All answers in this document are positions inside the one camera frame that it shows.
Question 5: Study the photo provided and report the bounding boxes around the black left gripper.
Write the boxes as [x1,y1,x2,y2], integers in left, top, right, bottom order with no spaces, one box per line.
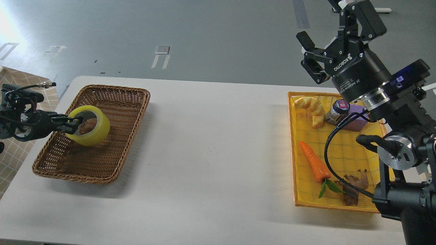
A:
[20,110,84,142]

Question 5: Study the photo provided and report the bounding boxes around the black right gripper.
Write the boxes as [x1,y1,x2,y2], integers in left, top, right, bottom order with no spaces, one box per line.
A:
[296,0,391,102]

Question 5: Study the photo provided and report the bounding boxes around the yellow tape roll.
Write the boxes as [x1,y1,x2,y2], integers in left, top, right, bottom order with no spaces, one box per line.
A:
[66,105,110,146]

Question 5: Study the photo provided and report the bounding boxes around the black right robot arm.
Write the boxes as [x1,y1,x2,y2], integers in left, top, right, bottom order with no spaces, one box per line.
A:
[296,0,436,245]

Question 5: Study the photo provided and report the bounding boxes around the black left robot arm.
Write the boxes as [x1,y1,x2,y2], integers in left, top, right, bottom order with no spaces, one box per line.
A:
[0,82,85,142]

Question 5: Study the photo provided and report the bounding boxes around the brown wicker basket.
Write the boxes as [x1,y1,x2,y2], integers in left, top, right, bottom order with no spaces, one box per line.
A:
[32,85,151,184]

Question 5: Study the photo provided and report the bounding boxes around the white desk leg base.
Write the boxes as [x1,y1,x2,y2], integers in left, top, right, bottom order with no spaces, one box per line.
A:
[331,7,392,14]

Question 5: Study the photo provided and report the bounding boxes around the beige checkered cloth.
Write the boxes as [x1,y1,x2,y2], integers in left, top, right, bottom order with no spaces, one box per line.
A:
[0,66,59,197]

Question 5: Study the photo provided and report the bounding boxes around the small dark jar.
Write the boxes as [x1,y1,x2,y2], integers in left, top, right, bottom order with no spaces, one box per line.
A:
[325,99,351,125]

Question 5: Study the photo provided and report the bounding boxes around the toy croissant bread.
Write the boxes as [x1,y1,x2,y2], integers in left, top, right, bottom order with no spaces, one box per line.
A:
[293,97,326,129]

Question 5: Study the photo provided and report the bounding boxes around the purple foam cube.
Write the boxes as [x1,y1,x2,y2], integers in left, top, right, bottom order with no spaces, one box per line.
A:
[343,104,368,132]

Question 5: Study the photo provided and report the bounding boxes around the white chair base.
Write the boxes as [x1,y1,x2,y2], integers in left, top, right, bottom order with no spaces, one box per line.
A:
[422,82,436,93]

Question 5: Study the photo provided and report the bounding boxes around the yellow plastic basket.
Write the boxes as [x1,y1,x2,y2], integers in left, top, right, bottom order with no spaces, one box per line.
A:
[288,92,387,213]

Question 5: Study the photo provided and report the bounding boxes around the orange toy carrot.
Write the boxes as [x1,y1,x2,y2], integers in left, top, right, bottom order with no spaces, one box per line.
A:
[299,141,332,183]

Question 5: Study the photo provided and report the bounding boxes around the brown toy animal figure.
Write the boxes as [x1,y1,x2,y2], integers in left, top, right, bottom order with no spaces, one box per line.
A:
[335,169,369,206]

